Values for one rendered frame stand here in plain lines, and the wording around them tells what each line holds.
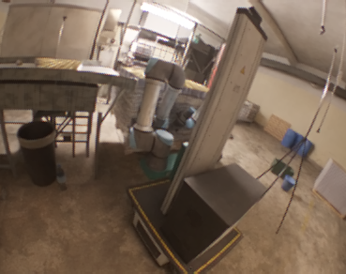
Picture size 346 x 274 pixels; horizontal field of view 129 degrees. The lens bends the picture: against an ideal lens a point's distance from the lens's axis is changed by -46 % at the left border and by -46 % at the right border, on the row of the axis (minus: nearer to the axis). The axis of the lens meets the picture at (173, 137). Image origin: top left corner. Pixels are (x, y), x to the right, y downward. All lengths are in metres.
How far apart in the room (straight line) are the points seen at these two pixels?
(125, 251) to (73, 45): 3.89
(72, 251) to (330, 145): 9.80
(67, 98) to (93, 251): 1.25
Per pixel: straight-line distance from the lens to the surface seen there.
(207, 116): 0.80
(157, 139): 0.89
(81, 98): 1.36
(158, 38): 4.77
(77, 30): 4.03
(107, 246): 1.42
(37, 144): 1.46
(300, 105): 9.76
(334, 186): 5.13
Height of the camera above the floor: 1.32
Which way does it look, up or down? 24 degrees down
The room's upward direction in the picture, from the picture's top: 19 degrees clockwise
